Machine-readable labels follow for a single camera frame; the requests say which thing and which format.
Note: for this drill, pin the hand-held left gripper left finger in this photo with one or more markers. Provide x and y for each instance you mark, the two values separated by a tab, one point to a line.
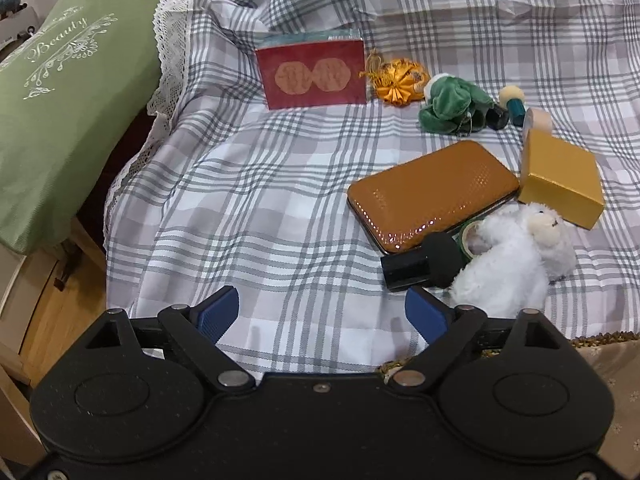
218	311

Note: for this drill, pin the beige makeup sponge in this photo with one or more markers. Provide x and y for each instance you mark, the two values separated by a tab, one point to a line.
540	121

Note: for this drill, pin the green embroidered cushion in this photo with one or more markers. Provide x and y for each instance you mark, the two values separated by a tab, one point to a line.
70	125

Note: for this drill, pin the woven basket with beige liner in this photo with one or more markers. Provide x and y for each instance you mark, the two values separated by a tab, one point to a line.
617	360

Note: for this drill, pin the green tape roll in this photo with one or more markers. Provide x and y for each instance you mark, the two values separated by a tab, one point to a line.
469	237

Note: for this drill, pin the white lace cloth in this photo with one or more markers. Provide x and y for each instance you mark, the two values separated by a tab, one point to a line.
172	25

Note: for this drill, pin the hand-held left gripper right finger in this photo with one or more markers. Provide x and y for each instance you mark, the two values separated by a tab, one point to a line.
425	316

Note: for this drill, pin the small black jar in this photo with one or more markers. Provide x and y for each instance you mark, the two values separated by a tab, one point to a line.
496	117

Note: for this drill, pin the brown leather case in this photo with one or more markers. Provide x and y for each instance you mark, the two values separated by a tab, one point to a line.
430	195

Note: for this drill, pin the red card with round patterns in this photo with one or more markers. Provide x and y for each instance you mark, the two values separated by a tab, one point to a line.
312	72

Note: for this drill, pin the teal cosmetic bottle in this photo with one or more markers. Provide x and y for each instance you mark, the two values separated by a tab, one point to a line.
515	107

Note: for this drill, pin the white plush toy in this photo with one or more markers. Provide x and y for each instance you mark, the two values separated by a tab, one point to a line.
505	265

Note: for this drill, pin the black cylinder cap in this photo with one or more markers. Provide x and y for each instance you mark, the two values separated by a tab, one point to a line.
425	262

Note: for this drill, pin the grey plaid cloth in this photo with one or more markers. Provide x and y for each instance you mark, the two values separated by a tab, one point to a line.
250	185

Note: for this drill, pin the green plush toy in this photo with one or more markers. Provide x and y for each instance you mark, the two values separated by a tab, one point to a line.
450	105

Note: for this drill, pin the orange fabric pouch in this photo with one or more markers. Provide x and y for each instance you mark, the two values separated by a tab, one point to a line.
400	82

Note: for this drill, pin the gold cardboard box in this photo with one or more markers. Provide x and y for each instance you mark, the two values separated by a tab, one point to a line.
560	180

